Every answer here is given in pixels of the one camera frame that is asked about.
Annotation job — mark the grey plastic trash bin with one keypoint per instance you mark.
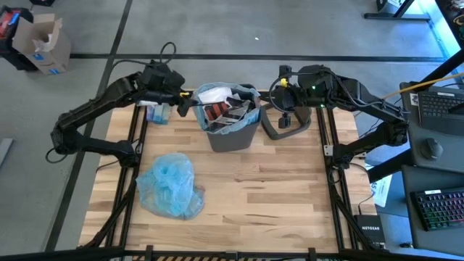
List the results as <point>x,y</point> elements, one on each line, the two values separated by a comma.
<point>232,139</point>

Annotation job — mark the black diagonal frame beam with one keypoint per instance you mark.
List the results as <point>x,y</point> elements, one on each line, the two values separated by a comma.
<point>391,166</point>

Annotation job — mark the open cardboard box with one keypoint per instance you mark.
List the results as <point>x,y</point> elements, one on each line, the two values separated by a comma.
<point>50,54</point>

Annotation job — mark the black red storage box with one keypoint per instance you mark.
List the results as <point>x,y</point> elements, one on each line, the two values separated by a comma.
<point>7,25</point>

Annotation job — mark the black network router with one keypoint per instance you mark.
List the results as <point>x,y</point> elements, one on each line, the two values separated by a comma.
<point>369,230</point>

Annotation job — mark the black aluminium table frame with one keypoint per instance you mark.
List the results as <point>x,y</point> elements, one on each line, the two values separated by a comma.
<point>253,252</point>

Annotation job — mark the black computer keyboard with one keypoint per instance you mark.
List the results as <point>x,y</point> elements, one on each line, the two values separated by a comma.
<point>435,108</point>

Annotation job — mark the black computer mouse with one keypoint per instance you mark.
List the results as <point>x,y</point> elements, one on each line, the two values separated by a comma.
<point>431,148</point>

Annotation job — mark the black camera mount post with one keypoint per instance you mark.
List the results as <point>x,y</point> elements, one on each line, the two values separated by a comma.
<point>149,253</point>

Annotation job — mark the black desk foot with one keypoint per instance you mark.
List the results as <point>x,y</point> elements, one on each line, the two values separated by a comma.
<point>398,16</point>

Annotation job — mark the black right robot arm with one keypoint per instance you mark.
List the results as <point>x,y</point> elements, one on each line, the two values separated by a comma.
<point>362,98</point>

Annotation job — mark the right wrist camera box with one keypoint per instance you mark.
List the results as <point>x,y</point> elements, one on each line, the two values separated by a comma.
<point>285,70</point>

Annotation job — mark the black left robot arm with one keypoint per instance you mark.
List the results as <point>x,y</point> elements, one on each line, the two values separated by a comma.
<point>90,108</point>

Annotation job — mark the white printed leaflet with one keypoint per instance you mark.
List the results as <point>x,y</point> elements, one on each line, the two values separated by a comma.
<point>382,192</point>

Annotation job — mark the blue bin liner bag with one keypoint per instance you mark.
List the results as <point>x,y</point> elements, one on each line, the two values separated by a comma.
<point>199,116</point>

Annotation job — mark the crumpled blue plastic bag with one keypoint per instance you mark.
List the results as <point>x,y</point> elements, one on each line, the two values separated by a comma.
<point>170,188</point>

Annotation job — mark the backlit rainbow keyboard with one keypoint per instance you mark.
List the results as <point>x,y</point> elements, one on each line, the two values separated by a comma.
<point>440,210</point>

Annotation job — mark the grey desk with keyboard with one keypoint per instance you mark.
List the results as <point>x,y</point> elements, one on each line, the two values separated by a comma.
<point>417,152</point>

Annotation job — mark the grey tape dispenser stand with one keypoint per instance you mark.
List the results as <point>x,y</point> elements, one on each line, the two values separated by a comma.
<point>301,125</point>

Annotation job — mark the red black mat packaging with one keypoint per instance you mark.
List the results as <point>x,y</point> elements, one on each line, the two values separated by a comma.
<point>217,108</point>

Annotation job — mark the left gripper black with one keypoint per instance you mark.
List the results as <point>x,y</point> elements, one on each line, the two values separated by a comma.
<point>161,79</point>

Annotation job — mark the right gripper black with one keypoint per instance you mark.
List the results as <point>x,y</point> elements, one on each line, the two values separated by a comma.
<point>286,98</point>

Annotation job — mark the blue white tissue pack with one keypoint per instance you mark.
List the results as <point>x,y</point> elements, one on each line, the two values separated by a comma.
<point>158,114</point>

